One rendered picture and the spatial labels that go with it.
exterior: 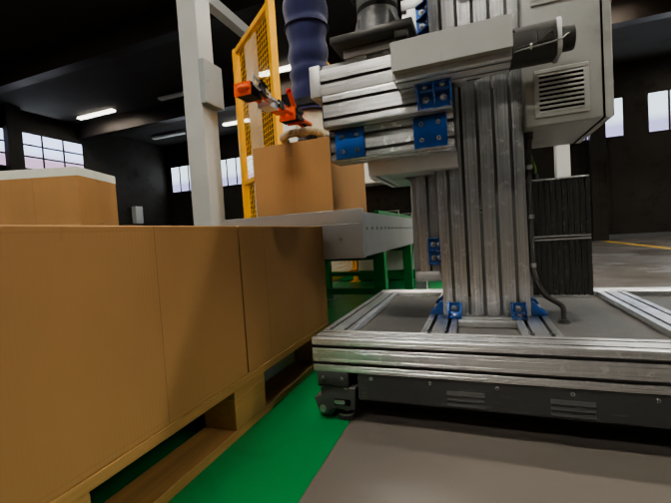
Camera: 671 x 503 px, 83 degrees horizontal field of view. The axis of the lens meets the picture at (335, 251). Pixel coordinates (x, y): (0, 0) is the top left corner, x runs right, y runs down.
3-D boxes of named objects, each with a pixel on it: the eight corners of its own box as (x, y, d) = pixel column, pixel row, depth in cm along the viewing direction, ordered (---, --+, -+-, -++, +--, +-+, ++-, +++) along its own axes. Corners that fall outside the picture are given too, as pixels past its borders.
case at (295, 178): (307, 230, 242) (303, 167, 240) (367, 226, 229) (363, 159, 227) (258, 231, 185) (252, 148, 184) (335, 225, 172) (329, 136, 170)
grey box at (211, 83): (219, 111, 280) (216, 70, 278) (225, 110, 278) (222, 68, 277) (201, 103, 261) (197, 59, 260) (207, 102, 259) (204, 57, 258)
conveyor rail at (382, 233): (423, 240, 380) (421, 221, 379) (428, 239, 378) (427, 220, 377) (354, 256, 163) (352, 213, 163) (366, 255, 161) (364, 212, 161)
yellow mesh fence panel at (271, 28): (246, 299, 327) (227, 52, 319) (257, 297, 333) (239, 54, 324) (288, 313, 254) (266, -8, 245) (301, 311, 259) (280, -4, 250)
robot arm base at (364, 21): (409, 51, 114) (407, 17, 113) (399, 26, 99) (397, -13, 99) (360, 62, 119) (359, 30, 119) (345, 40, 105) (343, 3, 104)
